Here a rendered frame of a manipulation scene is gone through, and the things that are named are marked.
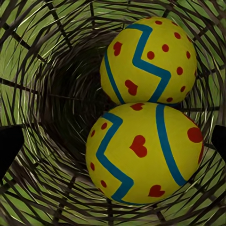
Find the easter egg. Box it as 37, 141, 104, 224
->
85, 102, 204, 207
92, 14, 222, 108

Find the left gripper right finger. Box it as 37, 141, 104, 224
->
211, 124, 226, 163

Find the wicker basket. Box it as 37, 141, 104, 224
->
0, 0, 226, 226

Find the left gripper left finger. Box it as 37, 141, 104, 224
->
0, 125, 25, 181

